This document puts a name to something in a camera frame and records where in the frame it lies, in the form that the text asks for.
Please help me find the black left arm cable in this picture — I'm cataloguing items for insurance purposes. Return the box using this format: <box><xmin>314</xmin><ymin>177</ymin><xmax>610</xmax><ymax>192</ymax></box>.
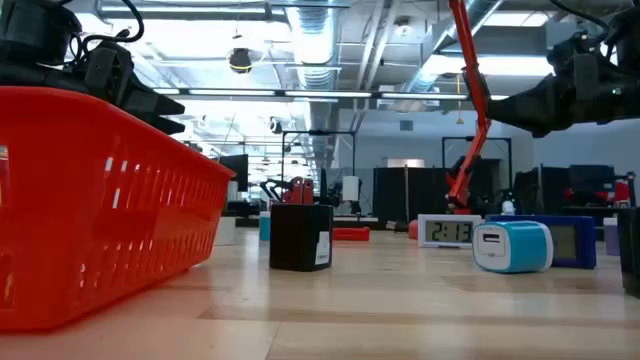
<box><xmin>69</xmin><ymin>0</ymin><xmax>146</xmax><ymax>66</ymax></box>

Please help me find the red plastic basket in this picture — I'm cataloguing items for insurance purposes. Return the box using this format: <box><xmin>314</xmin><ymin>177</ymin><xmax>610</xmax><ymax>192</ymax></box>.
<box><xmin>0</xmin><ymin>85</ymin><xmax>236</xmax><ymax>332</ymax></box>

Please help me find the black dome ceiling camera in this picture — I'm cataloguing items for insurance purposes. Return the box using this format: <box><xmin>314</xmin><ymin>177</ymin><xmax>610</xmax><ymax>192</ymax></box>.
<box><xmin>228</xmin><ymin>47</ymin><xmax>253</xmax><ymax>75</ymax></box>

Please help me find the silver ceiling duct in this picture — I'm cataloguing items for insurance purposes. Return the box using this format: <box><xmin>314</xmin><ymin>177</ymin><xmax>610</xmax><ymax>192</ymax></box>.
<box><xmin>287</xmin><ymin>0</ymin><xmax>341</xmax><ymax>131</ymax></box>

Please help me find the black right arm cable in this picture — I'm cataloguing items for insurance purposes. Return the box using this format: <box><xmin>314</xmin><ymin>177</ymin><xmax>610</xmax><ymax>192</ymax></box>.
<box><xmin>549</xmin><ymin>0</ymin><xmax>611</xmax><ymax>31</ymax></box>

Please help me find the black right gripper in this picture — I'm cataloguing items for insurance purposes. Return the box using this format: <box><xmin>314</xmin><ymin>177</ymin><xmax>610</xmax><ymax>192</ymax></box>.
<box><xmin>487</xmin><ymin>32</ymin><xmax>640</xmax><ymax>139</ymax></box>

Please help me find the yellow hanging cord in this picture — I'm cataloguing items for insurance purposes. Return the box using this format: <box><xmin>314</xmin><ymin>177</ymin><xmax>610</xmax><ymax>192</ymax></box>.
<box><xmin>455</xmin><ymin>74</ymin><xmax>465</xmax><ymax>125</ymax></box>

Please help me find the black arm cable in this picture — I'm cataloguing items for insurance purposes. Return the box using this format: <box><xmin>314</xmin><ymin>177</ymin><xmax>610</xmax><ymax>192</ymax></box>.
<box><xmin>549</xmin><ymin>0</ymin><xmax>611</xmax><ymax>31</ymax></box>
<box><xmin>69</xmin><ymin>0</ymin><xmax>146</xmax><ymax>66</ymax></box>

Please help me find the red digital clock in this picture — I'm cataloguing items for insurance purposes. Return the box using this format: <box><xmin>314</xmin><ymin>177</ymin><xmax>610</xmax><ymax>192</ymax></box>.
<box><xmin>332</xmin><ymin>226</ymin><xmax>371</xmax><ymax>242</ymax></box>

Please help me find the purple white wall charger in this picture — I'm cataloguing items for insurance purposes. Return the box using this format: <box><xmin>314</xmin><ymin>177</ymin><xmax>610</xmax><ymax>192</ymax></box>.
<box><xmin>603</xmin><ymin>217</ymin><xmax>621</xmax><ymax>257</ymax></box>

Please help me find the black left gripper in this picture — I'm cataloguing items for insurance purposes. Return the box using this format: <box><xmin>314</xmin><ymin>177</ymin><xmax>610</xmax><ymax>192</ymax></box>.
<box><xmin>82</xmin><ymin>40</ymin><xmax>186</xmax><ymax>136</ymax></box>

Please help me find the white box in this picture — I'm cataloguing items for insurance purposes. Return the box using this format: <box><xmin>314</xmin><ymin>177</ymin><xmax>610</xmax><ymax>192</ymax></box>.
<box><xmin>342</xmin><ymin>175</ymin><xmax>360</xmax><ymax>202</ymax></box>

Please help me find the white digital clock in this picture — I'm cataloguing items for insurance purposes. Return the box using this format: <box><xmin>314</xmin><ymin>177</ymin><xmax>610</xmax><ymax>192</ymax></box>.
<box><xmin>417</xmin><ymin>214</ymin><xmax>484</xmax><ymax>250</ymax></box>

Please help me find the long ceiling light bar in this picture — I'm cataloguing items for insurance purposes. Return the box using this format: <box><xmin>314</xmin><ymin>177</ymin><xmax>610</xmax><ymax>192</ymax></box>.
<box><xmin>152</xmin><ymin>88</ymin><xmax>509</xmax><ymax>101</ymax></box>

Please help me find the black partition panel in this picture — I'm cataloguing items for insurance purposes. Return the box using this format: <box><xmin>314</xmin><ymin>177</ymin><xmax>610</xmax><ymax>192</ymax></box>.
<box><xmin>372</xmin><ymin>167</ymin><xmax>501</xmax><ymax>224</ymax></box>

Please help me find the red background gripper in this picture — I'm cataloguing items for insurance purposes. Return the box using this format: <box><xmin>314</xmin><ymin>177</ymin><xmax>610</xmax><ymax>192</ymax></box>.
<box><xmin>283</xmin><ymin>176</ymin><xmax>315</xmax><ymax>205</ymax></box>

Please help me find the black wall charger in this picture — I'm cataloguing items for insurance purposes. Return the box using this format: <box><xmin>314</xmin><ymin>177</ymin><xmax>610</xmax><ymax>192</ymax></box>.
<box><xmin>269</xmin><ymin>203</ymin><xmax>334</xmax><ymax>273</ymax></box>
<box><xmin>617</xmin><ymin>207</ymin><xmax>640</xmax><ymax>299</ymax></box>

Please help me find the black metal background frame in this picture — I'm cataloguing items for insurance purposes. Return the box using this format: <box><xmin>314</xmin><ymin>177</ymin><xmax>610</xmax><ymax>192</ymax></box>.
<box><xmin>442</xmin><ymin>135</ymin><xmax>514</xmax><ymax>174</ymax></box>
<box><xmin>281</xmin><ymin>130</ymin><xmax>357</xmax><ymax>201</ymax></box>

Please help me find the dark blue digital clock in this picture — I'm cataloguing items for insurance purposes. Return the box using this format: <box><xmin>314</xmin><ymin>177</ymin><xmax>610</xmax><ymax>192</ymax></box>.
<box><xmin>485</xmin><ymin>214</ymin><xmax>598</xmax><ymax>270</ymax></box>

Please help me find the black monitor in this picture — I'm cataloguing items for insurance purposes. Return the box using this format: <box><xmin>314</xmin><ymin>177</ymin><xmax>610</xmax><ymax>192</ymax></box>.
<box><xmin>569</xmin><ymin>164</ymin><xmax>616</xmax><ymax>194</ymax></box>
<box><xmin>219</xmin><ymin>153</ymin><xmax>250</xmax><ymax>193</ymax></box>

